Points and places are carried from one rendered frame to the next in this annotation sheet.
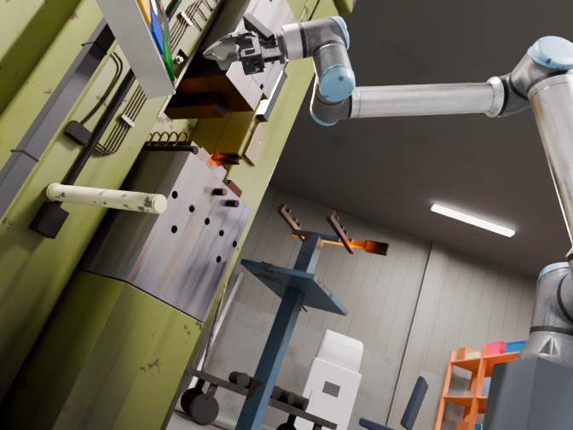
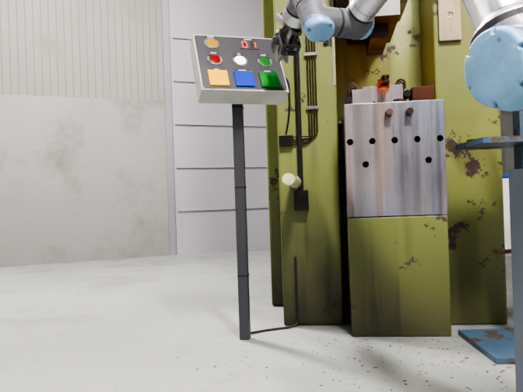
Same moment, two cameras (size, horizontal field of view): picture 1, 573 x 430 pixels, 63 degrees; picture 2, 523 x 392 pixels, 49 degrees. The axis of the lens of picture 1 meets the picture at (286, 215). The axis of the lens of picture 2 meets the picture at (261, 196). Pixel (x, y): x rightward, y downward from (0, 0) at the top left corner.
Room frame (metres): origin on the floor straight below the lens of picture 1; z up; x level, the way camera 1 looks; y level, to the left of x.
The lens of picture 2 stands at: (-0.04, -1.43, 0.56)
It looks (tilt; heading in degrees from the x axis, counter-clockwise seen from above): 0 degrees down; 60
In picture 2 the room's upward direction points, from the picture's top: 2 degrees counter-clockwise
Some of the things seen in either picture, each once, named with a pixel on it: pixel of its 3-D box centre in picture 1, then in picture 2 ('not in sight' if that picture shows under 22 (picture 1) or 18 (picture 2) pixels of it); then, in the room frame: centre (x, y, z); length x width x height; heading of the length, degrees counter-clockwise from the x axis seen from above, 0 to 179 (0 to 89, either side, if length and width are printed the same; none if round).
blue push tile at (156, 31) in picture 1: (154, 32); (243, 79); (0.98, 0.47, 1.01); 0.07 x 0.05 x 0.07; 168
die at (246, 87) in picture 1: (205, 87); (370, 20); (1.63, 0.49, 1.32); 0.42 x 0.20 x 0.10; 53
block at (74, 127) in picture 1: (78, 132); (286, 141); (1.27, 0.65, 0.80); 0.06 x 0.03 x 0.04; 143
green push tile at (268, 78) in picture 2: (166, 61); (269, 80); (1.07, 0.44, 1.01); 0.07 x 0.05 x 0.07; 168
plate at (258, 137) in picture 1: (256, 144); (449, 20); (1.83, 0.24, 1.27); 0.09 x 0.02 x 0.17; 143
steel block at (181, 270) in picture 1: (142, 231); (388, 162); (1.68, 0.46, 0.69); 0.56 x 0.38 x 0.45; 53
